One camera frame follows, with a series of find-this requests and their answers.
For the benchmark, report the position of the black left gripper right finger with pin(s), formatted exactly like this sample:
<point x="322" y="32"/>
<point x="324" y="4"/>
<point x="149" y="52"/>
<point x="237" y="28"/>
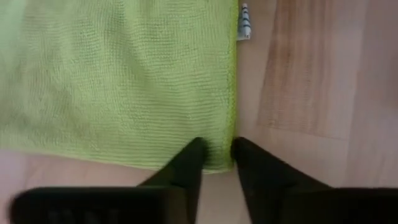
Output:
<point x="264" y="180"/>

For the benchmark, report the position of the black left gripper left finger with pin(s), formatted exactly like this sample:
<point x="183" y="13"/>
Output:
<point x="189" y="174"/>

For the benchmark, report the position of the lime green microfiber towel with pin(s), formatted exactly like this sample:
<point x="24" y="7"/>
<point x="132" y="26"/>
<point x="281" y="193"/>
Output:
<point x="124" y="77"/>

